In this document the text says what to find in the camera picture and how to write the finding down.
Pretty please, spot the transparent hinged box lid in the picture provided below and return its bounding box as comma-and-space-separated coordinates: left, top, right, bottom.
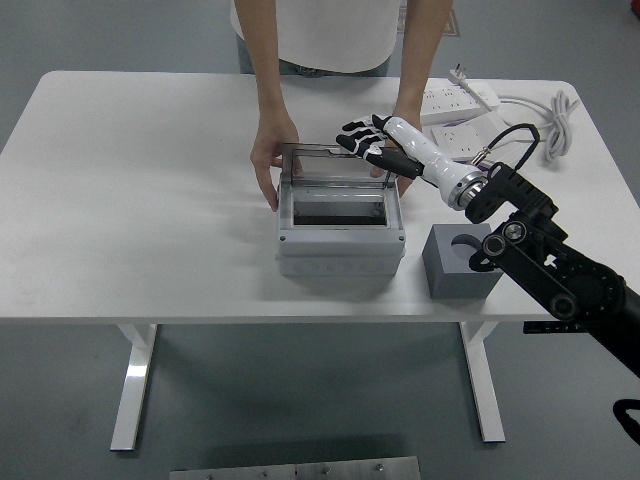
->
281, 141, 402, 189

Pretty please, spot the person's left hand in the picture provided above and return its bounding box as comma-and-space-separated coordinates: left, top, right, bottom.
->
368, 106, 425, 197

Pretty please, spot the white power plug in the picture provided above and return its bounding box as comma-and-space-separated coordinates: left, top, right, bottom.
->
446, 63, 489, 106

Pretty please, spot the white coiled power cord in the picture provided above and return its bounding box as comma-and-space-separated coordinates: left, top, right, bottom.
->
492, 89, 581, 164

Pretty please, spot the grey block holder with hole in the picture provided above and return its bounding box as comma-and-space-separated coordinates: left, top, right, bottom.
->
422, 223, 505, 300

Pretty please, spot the black perforated bracket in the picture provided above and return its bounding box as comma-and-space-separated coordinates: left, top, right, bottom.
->
523, 319, 584, 334

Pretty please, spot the person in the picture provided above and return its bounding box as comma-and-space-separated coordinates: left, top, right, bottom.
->
228, 0, 406, 79

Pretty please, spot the grey plastic electrical box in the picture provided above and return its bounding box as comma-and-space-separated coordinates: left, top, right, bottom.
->
274, 180, 406, 279

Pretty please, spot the white square socket panel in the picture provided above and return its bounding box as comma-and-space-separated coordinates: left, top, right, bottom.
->
430, 122, 507, 162

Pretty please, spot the person's right hand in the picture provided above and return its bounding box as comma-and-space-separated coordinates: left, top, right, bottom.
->
249, 112, 302, 212

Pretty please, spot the white table leg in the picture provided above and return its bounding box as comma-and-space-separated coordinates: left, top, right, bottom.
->
459, 322, 507, 444
109, 323, 160, 453

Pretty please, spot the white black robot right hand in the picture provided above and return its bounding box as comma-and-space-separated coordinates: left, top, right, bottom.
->
334, 113, 470, 197

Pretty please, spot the long white power strip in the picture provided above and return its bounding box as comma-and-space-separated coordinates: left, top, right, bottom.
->
419, 83, 501, 126

